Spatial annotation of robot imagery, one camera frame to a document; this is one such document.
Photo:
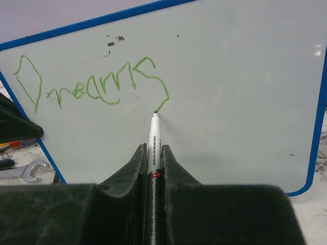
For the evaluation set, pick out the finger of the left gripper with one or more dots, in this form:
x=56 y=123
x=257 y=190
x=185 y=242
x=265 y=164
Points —
x=14 y=126

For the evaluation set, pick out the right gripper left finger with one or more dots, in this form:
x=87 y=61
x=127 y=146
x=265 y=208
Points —
x=107 y=213

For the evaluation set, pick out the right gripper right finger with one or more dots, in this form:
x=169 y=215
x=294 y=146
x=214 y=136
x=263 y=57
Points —
x=224 y=214

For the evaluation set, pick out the green capped white marker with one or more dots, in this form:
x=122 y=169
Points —
x=152 y=204

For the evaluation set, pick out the blue framed whiteboard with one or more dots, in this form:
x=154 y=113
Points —
x=239 y=86

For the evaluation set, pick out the silver open end wrench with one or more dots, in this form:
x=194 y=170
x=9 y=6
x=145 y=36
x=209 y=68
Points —
x=25 y=172

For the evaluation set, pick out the blue handled pliers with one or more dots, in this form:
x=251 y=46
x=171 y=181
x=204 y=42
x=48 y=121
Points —
x=6 y=163

